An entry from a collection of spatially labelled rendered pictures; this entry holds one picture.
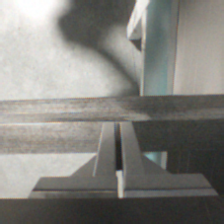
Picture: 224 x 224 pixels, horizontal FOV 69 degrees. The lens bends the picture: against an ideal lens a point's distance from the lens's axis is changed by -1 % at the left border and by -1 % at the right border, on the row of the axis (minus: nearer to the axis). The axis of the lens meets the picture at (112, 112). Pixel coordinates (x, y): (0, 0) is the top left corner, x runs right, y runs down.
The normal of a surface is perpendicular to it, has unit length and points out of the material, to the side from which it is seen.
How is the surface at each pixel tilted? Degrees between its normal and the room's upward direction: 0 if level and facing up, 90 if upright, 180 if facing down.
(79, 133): 0
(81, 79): 0
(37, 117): 75
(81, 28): 0
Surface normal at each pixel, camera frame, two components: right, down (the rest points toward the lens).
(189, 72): -0.02, 0.29
